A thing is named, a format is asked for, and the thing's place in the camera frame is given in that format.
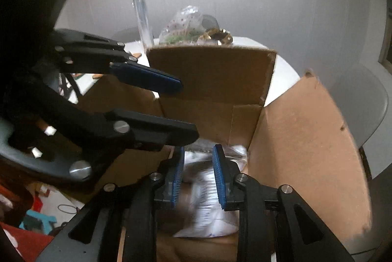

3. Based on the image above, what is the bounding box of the brown cardboard box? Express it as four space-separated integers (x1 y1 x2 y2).
66 43 372 262

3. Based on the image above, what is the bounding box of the white plastic snack bag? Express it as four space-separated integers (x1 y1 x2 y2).
173 144 250 238

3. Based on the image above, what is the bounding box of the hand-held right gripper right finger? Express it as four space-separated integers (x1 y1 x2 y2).
213 144 356 262

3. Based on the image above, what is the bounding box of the window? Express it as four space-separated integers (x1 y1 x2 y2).
378 5 392 66

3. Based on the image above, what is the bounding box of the black cable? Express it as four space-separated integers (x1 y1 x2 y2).
58 204 81 215

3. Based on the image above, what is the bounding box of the grey chair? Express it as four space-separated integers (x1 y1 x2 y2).
334 63 389 180
201 14 220 30
111 27 142 42

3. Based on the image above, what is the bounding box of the black metal frame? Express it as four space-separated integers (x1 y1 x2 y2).
61 74 84 104

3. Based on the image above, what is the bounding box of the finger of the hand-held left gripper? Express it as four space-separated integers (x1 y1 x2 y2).
5 90 200 187
54 28 184 96

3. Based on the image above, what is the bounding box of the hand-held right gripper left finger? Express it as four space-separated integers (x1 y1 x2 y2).
40 146 186 262

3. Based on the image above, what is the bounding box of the blue plastic stool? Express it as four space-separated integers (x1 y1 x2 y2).
20 208 59 233

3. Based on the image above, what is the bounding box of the black and gold item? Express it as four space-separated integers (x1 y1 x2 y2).
197 28 234 46

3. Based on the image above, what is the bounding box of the dotted clear plastic bag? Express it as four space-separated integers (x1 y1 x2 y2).
159 5 204 45

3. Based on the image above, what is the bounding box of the clear plastic tube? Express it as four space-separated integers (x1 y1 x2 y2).
132 0 154 48

